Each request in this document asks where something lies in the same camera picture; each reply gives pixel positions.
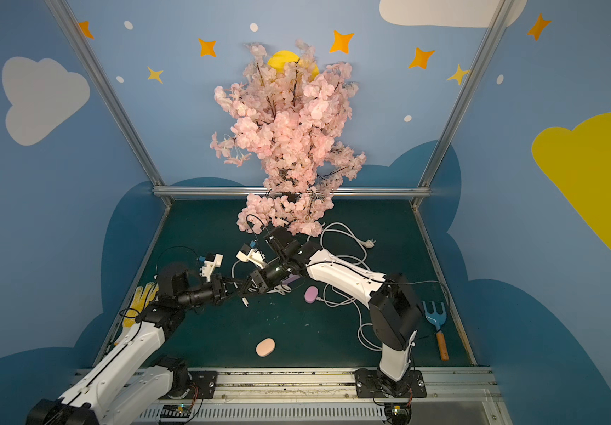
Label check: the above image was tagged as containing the white charging cable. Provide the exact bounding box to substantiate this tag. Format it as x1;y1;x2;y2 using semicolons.
315;265;392;352

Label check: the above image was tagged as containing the purple power strip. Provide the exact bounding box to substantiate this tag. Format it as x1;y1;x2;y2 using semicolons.
282;274;302;285

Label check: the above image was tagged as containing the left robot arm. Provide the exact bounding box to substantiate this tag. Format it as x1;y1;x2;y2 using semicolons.
26;263;229;424

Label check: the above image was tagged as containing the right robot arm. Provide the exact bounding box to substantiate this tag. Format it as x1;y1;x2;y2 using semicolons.
236;228;424;383

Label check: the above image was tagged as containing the yellow work glove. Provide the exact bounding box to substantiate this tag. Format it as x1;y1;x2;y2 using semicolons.
121;282;159;329

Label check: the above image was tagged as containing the green circuit board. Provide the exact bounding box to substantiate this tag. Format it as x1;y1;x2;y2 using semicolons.
159;404;193;423

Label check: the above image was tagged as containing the pink artificial blossom tree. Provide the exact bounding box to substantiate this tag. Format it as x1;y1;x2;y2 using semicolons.
210;41;367;237

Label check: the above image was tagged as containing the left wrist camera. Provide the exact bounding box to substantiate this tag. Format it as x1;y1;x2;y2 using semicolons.
199;253;223;283

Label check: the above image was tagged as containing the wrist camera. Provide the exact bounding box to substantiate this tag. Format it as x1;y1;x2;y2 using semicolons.
199;253;223;283
236;243;268;269

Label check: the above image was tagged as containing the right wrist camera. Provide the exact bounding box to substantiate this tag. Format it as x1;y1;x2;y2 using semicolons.
236;243;268;269

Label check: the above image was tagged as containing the white power strip cable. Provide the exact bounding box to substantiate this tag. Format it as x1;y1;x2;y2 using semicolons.
318;220;376;267

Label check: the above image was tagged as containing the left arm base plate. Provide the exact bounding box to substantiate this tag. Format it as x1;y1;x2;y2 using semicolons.
160;370;218;400

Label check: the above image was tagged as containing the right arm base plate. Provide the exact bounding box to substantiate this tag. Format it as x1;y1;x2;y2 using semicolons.
353;368;427;400

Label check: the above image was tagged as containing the aluminium front rail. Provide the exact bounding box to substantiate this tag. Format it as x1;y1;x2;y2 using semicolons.
130;368;512;424

